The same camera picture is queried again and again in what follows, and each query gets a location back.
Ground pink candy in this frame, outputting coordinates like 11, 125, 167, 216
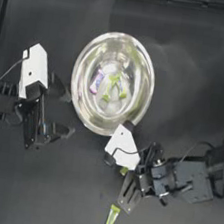
87, 67, 107, 97

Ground black camera cable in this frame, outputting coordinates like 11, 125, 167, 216
0, 53, 29, 96

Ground steel bowl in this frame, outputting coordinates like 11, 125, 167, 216
63, 25, 162, 143

